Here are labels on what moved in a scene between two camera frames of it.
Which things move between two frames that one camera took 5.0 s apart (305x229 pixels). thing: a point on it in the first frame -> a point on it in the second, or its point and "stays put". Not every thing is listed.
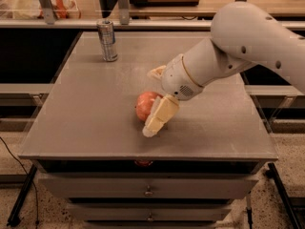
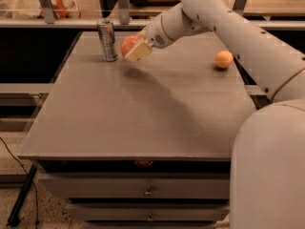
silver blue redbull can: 108,40 stays put
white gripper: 176,76 -> 154,33
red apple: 144,104 -> 127,43
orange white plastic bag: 63,7 stays put
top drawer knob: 149,193 stays put
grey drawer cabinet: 89,146 stays put
